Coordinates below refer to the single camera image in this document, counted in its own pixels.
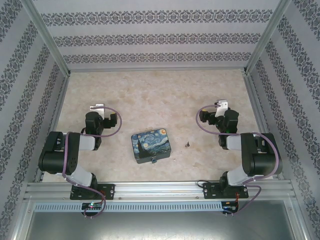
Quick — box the starry night tin box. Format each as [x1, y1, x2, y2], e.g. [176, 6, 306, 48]
[130, 127, 172, 165]

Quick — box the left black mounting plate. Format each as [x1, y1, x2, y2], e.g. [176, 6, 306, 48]
[69, 183, 116, 201]

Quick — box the black mounting plate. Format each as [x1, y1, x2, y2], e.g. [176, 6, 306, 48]
[69, 183, 116, 201]
[201, 182, 250, 200]

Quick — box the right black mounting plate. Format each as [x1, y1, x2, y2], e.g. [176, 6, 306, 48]
[201, 182, 250, 200]

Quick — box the left controller circuit board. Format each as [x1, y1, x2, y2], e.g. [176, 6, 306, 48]
[81, 202, 103, 210]

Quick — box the grey sheet metal panel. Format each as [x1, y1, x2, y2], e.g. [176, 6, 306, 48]
[23, 211, 301, 240]

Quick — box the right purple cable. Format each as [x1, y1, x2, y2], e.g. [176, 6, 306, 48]
[196, 103, 281, 216]

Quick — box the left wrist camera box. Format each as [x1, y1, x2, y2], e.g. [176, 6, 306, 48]
[89, 103, 106, 117]

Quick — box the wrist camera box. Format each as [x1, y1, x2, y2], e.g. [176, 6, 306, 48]
[215, 99, 230, 118]
[89, 103, 106, 117]

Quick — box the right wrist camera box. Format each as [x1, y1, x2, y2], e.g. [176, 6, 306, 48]
[215, 99, 230, 118]

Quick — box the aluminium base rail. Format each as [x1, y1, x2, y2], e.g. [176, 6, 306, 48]
[23, 181, 295, 202]

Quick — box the grey slotted cable duct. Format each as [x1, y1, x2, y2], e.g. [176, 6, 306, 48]
[33, 201, 225, 213]

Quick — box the right aluminium frame post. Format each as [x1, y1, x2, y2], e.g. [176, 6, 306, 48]
[243, 0, 292, 75]

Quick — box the aluminium frame post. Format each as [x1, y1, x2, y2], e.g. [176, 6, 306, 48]
[243, 0, 292, 75]
[24, 0, 72, 76]

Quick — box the left aluminium frame post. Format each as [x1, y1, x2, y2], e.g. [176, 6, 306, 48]
[24, 0, 72, 76]

